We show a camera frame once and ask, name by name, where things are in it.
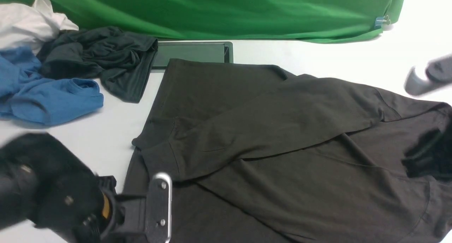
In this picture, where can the black gripper body near pile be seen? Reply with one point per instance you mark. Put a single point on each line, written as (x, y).
(118, 218)

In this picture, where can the black gripper body at collar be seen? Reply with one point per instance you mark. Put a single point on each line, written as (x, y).
(431, 155)

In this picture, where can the dark gray long-sleeve shirt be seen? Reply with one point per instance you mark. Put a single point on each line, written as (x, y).
(269, 142)

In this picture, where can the black robot arm with PiPER label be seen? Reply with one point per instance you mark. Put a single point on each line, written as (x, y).
(43, 181)

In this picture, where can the blue binder clip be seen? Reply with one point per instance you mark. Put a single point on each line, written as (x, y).
(382, 21)

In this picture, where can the blue crumpled garment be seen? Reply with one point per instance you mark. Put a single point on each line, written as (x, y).
(27, 95)

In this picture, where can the dark teal crumpled garment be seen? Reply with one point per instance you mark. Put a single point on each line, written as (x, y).
(122, 60)

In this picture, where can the green backdrop cloth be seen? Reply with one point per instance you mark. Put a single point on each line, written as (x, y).
(320, 21)

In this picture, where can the recessed metal table hatch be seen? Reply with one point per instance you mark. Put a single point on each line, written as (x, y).
(210, 52)

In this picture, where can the white crumpled garment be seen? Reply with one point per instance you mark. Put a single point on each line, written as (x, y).
(31, 26)

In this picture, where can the silver-edged wrist camera near pile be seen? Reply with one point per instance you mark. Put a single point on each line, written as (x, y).
(158, 213)

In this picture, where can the silver-edged wrist camera at collar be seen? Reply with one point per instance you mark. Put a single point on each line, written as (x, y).
(429, 76)

